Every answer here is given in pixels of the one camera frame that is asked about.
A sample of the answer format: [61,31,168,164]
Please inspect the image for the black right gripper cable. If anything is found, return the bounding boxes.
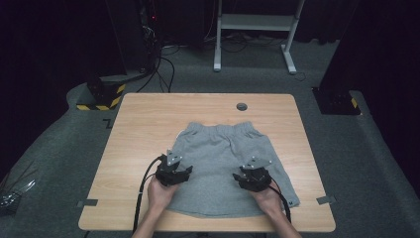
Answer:
[267,183,293,224]

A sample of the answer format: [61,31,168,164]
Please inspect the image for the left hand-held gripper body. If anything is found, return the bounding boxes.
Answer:
[155,149,186,187]

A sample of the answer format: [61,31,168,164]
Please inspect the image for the person's right hand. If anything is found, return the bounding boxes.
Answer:
[248,186,285,217]

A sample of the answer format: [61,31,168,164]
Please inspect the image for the black yellow striped stand base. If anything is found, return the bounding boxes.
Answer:
[75,72,128,112]

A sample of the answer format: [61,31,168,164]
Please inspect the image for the black tripod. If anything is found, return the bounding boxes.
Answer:
[0,160,38,216]

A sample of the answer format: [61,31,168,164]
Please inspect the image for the white metal stand frame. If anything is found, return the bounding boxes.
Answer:
[212,0,306,75]

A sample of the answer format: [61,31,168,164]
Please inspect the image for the dark equipment rack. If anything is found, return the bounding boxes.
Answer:
[105,0,163,75]

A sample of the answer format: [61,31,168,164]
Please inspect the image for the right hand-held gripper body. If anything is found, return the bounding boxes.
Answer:
[238,155,273,193]

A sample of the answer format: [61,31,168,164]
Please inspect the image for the person's left hand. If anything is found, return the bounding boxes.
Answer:
[147,178,181,213]

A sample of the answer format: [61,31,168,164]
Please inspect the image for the grey tape strip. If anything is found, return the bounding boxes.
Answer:
[316,195,337,205]
[76,198,99,208]

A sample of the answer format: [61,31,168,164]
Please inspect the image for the grey shorts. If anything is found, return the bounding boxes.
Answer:
[165,120,301,219]

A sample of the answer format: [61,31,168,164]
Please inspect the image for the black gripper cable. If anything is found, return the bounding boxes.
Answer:
[267,183,293,224]
[132,154,165,234]

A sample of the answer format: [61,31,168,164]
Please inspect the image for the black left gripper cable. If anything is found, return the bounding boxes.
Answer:
[132,154,165,234]

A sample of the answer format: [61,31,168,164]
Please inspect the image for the black floor cables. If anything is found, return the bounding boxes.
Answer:
[135,43,182,94]

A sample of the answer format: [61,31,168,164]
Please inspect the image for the black stand base yellow mark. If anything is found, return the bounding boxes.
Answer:
[311,86,363,117]

